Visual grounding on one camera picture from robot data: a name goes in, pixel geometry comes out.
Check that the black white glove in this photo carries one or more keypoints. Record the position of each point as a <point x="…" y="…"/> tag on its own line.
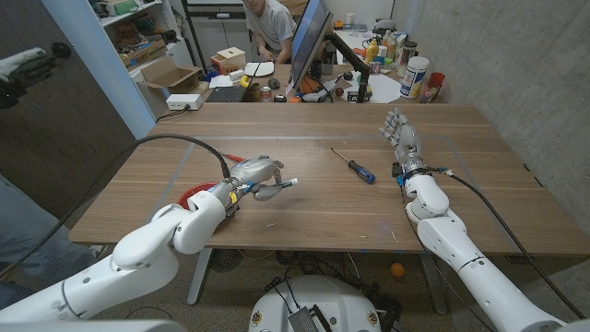
<point x="27" y="69"/>

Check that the white marker green cap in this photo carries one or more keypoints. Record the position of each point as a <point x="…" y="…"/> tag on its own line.
<point x="290" y="182"/>

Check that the white plate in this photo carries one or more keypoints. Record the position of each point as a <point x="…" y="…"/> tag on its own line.
<point x="263" y="69"/>

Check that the soda can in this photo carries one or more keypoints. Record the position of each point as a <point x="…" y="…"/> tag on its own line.
<point x="266" y="94"/>

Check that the open cardboard box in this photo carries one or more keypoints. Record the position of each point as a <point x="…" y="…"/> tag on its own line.
<point x="170" y="76"/>

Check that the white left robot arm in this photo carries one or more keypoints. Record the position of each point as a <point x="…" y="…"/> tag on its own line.
<point x="147" y="249"/>

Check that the black keyboard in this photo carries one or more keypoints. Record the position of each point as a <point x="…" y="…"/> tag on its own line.
<point x="228" y="94"/>

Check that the black computer monitor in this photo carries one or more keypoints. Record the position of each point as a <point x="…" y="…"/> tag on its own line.
<point x="309" y="41"/>

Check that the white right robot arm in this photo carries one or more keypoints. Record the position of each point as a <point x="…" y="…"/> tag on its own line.
<point x="438" y="230"/>

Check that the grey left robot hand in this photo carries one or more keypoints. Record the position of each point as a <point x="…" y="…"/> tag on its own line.
<point x="256" y="173"/>

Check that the white shelf unit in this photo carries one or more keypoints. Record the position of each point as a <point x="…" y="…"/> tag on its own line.
<point x="133" y="14"/>

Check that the yellow bottle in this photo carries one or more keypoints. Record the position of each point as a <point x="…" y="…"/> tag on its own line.
<point x="371" y="50"/>

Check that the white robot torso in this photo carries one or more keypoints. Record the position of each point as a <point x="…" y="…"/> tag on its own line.
<point x="322" y="295"/>

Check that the white power box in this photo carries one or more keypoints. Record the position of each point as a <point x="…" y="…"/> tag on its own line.
<point x="184" y="101"/>

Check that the white canister blue label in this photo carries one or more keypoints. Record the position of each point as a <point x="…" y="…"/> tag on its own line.
<point x="414" y="78"/>

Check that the grey table leg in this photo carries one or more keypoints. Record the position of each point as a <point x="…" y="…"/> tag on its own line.
<point x="199" y="281"/>
<point x="434" y="286"/>

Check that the red bowl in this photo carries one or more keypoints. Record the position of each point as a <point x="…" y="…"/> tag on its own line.
<point x="191" y="193"/>

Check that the red container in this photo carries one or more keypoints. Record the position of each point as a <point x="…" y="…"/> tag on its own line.
<point x="435" y="83"/>

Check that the white paper sheet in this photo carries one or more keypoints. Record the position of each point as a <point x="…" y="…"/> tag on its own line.
<point x="382" y="87"/>

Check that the person in blue jeans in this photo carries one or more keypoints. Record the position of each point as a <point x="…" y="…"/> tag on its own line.
<point x="23" y="216"/>

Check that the small wooden box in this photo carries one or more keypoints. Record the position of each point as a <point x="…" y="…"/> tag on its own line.
<point x="230" y="57"/>

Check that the printed cardboard box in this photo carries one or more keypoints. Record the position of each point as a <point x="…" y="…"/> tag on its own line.
<point x="145" y="53"/>

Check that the person in grey t-shirt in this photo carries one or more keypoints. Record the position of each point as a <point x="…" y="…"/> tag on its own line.
<point x="274" y="23"/>

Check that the orange ball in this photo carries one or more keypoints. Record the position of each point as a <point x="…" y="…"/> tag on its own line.
<point x="397" y="269"/>

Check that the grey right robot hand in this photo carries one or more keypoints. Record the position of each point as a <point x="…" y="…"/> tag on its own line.
<point x="406" y="140"/>

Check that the orange basketball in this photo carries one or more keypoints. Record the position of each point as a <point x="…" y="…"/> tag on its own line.
<point x="308" y="85"/>

